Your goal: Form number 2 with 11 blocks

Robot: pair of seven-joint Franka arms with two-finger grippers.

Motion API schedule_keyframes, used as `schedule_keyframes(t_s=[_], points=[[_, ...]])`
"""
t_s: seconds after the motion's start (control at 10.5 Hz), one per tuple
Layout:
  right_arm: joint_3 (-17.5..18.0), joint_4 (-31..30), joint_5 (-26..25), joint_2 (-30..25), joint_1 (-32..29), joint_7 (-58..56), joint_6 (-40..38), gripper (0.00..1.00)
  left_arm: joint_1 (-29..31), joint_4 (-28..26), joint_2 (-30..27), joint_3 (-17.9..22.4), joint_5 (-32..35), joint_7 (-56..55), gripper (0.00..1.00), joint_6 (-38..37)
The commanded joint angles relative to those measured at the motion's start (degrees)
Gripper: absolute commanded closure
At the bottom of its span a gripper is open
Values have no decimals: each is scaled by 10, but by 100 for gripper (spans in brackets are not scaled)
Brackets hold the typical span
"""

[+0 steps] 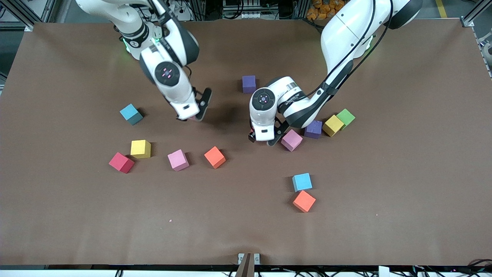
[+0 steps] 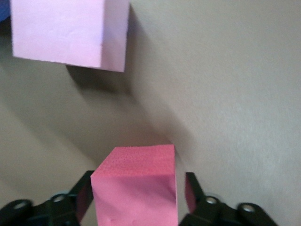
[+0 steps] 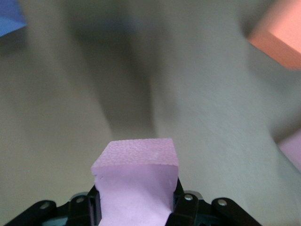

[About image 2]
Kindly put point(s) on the purple foam cube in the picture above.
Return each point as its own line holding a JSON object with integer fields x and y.
{"x": 3, "y": 10}

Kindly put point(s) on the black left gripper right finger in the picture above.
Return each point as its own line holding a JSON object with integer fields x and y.
{"x": 207, "y": 209}

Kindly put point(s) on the brown table cover sheet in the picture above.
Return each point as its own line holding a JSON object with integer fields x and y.
{"x": 223, "y": 94}

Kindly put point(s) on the red foam cube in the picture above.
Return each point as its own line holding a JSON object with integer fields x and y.
{"x": 134, "y": 183}

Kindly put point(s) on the pink foam cube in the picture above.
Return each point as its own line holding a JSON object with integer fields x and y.
{"x": 58, "y": 30}

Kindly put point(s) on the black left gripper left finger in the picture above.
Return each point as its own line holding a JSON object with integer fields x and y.
{"x": 70, "y": 207}

